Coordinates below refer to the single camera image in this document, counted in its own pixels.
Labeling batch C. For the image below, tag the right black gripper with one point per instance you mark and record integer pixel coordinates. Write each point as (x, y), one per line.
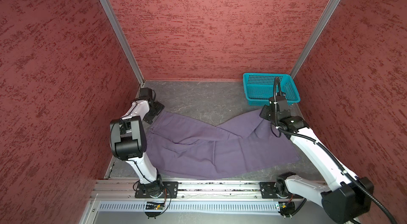
(263, 113)

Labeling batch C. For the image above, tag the left connector board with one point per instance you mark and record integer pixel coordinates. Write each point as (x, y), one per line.
(155, 206)

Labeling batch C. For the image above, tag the left aluminium corner post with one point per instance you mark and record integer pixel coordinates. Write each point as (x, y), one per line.
(108, 9)

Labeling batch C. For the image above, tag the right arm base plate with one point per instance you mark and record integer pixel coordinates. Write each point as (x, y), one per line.
(267, 190)

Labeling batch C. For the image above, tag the aluminium corner post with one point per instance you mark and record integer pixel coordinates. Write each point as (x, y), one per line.
(320, 26)
(108, 9)

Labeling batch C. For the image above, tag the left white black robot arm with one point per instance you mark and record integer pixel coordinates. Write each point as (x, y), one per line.
(128, 142)

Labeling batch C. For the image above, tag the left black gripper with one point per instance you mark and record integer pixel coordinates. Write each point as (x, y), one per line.
(159, 107)

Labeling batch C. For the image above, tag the aluminium front rail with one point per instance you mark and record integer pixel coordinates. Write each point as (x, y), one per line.
(200, 190)

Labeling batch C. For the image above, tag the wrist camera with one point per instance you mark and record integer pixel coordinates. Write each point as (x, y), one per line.
(147, 94)
(278, 100)

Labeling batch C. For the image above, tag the right aluminium corner post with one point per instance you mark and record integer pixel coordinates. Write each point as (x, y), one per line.
(320, 26)

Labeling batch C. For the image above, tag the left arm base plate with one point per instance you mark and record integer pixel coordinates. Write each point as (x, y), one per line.
(166, 190)

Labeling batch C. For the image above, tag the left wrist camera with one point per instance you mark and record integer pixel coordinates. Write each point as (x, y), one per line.
(147, 94)

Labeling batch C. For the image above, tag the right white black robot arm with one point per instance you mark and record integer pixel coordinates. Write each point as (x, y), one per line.
(344, 196)

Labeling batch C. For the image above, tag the purple trousers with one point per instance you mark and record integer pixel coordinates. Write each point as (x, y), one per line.
(184, 147)

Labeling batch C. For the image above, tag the teal plastic basket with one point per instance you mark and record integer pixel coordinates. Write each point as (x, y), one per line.
(258, 88)

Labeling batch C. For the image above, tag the white slotted cable duct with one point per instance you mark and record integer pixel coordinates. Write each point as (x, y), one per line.
(238, 207)

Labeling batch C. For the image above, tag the connector board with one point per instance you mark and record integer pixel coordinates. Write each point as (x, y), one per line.
(287, 209)
(155, 206)

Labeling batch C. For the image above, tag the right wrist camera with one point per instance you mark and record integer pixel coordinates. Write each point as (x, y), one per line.
(278, 100)

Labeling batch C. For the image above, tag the right connector board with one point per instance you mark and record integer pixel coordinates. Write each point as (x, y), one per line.
(287, 209)

